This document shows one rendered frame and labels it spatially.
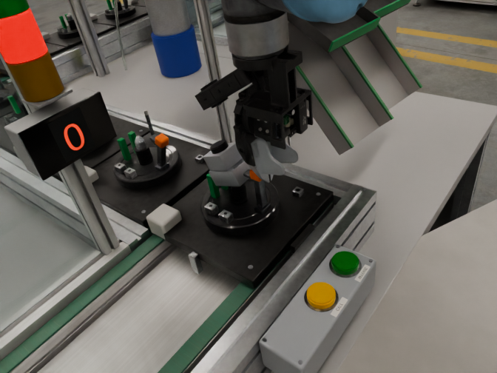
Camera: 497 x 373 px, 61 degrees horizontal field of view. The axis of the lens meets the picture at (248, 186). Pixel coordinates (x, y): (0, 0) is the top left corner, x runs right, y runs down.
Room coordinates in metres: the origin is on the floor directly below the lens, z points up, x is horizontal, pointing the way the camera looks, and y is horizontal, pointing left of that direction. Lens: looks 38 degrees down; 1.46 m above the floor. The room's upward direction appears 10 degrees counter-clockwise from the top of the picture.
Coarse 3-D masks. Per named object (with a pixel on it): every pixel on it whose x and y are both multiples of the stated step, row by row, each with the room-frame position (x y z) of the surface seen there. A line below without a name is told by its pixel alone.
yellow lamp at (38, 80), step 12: (36, 60) 0.51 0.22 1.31; (48, 60) 0.52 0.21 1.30; (12, 72) 0.51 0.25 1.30; (24, 72) 0.50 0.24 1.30; (36, 72) 0.51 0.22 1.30; (48, 72) 0.51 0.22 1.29; (24, 84) 0.50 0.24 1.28; (36, 84) 0.50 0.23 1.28; (48, 84) 0.51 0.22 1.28; (60, 84) 0.52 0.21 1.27; (24, 96) 0.51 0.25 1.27; (36, 96) 0.50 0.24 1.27; (48, 96) 0.51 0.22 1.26
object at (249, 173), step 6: (246, 174) 0.55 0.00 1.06; (252, 174) 0.54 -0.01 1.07; (258, 180) 0.53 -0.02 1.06; (258, 186) 0.54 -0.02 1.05; (264, 186) 0.54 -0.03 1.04; (258, 192) 0.54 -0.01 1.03; (264, 192) 0.54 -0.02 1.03; (258, 198) 0.54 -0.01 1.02; (264, 198) 0.54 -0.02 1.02; (258, 204) 0.54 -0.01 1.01; (264, 204) 0.54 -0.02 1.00
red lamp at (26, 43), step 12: (24, 12) 0.52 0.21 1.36; (0, 24) 0.50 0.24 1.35; (12, 24) 0.50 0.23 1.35; (24, 24) 0.51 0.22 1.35; (36, 24) 0.53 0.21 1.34; (0, 36) 0.50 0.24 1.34; (12, 36) 0.50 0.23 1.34; (24, 36) 0.51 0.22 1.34; (36, 36) 0.52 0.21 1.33; (0, 48) 0.51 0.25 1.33; (12, 48) 0.50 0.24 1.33; (24, 48) 0.51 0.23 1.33; (36, 48) 0.51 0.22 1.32; (12, 60) 0.50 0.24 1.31; (24, 60) 0.50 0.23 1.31
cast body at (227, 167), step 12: (216, 144) 0.60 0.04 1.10; (228, 144) 0.60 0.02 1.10; (204, 156) 0.59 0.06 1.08; (216, 156) 0.57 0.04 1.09; (228, 156) 0.57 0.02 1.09; (240, 156) 0.59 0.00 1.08; (216, 168) 0.58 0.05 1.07; (228, 168) 0.56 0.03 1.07; (240, 168) 0.56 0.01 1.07; (216, 180) 0.58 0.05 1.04; (228, 180) 0.56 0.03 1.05; (240, 180) 0.55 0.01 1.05
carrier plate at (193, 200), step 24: (192, 192) 0.65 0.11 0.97; (288, 192) 0.60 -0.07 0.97; (312, 192) 0.59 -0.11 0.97; (192, 216) 0.58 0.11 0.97; (288, 216) 0.54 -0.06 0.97; (312, 216) 0.53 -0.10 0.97; (168, 240) 0.54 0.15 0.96; (192, 240) 0.52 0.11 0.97; (216, 240) 0.51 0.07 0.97; (240, 240) 0.50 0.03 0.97; (264, 240) 0.49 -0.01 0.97; (288, 240) 0.48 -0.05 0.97; (216, 264) 0.46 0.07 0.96; (240, 264) 0.45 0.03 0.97; (264, 264) 0.44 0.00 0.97
